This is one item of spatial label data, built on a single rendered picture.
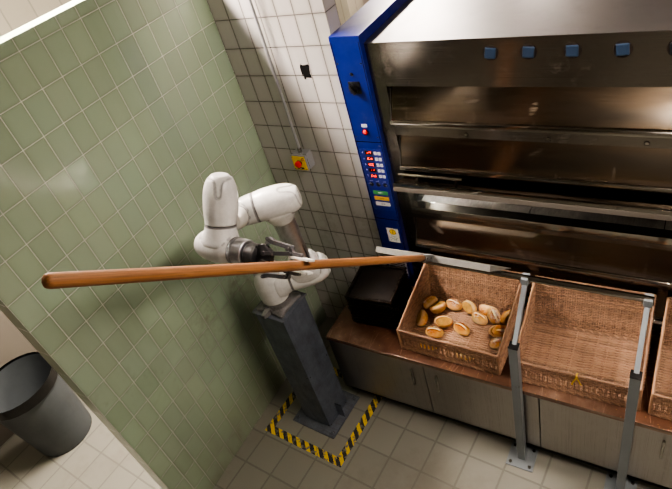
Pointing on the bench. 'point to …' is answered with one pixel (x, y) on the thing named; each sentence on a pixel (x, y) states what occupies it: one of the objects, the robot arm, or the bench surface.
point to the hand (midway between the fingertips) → (301, 265)
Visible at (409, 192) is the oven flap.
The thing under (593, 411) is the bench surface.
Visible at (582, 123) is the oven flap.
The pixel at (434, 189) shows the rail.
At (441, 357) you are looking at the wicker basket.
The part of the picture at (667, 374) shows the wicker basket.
